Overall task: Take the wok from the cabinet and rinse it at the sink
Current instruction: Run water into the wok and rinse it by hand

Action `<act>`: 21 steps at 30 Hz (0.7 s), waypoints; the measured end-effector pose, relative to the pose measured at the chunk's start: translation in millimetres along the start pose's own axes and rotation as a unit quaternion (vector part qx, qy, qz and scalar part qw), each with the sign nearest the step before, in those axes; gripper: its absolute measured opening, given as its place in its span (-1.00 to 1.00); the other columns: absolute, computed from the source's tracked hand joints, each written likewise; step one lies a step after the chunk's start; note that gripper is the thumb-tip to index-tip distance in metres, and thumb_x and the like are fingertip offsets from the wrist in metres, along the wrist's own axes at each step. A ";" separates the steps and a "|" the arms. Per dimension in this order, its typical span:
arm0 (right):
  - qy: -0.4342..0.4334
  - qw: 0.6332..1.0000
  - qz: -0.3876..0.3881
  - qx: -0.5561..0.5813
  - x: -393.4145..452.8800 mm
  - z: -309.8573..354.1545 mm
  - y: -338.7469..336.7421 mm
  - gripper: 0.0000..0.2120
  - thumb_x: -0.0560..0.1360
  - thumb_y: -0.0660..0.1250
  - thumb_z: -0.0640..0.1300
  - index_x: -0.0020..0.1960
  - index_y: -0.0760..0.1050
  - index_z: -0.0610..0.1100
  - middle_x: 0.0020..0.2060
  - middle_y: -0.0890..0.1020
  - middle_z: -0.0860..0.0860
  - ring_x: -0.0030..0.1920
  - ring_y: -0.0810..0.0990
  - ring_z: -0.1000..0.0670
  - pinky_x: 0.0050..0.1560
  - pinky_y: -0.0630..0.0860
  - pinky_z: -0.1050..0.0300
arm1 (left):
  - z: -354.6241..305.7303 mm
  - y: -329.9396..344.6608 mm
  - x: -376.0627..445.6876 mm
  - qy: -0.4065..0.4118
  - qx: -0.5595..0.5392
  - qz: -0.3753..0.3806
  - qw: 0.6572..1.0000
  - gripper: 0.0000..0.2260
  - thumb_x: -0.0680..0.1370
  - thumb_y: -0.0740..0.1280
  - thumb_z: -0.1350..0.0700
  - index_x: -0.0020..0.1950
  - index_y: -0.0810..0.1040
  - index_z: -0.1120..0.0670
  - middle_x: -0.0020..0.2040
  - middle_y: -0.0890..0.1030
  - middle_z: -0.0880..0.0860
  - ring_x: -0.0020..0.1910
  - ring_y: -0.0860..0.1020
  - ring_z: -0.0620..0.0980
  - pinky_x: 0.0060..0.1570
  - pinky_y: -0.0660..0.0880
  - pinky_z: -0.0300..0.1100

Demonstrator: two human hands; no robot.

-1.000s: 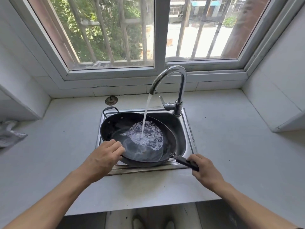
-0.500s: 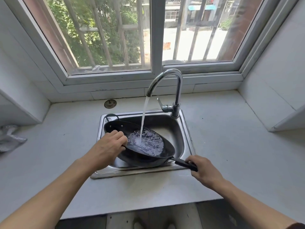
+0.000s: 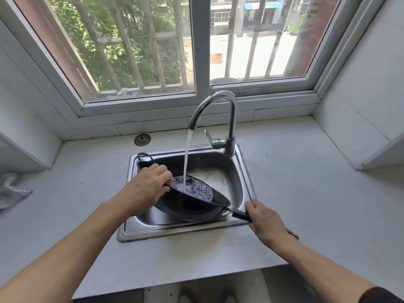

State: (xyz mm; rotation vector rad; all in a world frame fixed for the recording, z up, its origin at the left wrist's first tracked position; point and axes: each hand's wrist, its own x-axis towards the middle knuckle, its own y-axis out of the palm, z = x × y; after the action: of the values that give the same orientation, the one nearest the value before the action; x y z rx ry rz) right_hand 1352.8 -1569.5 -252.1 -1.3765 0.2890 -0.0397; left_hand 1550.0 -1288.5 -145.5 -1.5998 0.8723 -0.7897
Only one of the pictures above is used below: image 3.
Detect person's left hand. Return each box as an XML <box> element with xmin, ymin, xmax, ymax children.
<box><xmin>121</xmin><ymin>163</ymin><xmax>174</xmax><ymax>215</ymax></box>

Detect person's right hand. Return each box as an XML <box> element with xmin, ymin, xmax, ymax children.
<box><xmin>245</xmin><ymin>199</ymin><xmax>299</xmax><ymax>250</ymax></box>

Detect black wok with handle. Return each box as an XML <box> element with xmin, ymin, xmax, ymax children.
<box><xmin>136</xmin><ymin>153</ymin><xmax>299</xmax><ymax>240</ymax></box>

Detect person's left forearm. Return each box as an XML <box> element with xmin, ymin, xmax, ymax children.
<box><xmin>0</xmin><ymin>199</ymin><xmax>133</xmax><ymax>303</ymax></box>

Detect person's right forearm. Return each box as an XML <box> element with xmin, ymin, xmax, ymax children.
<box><xmin>274</xmin><ymin>236</ymin><xmax>377</xmax><ymax>303</ymax></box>

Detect stream of tap water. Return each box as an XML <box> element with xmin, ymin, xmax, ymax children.
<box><xmin>183</xmin><ymin>129</ymin><xmax>194</xmax><ymax>190</ymax></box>

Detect stainless steel sink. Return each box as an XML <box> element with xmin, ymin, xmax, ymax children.
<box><xmin>117</xmin><ymin>143</ymin><xmax>258</xmax><ymax>243</ymax></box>

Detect chrome gooseneck faucet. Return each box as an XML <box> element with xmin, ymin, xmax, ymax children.
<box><xmin>189</xmin><ymin>91</ymin><xmax>238</xmax><ymax>156</ymax></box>

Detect metal window security bars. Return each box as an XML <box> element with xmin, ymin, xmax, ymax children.
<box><xmin>71</xmin><ymin>0</ymin><xmax>286</xmax><ymax>92</ymax></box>

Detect clear crumpled plastic bag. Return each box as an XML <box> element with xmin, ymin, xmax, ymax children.
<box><xmin>0</xmin><ymin>172</ymin><xmax>33</xmax><ymax>210</ymax></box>

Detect person's dark sleeve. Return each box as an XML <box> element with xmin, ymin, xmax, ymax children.
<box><xmin>358</xmin><ymin>286</ymin><xmax>404</xmax><ymax>303</ymax></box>

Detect white window frame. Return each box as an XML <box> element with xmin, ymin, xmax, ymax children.
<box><xmin>0</xmin><ymin>0</ymin><xmax>389</xmax><ymax>128</ymax></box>

